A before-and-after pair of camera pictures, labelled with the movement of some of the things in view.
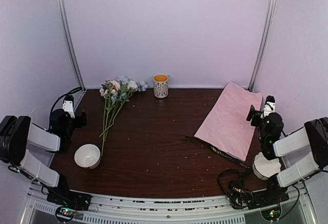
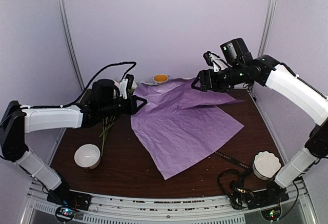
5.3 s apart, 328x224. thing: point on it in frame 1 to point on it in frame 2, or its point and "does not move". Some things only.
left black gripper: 79,123 to 132,107
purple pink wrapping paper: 225,126 to 179,124
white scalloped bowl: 265,168 does not move
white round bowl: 87,156 does not move
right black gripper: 256,113 to 212,84
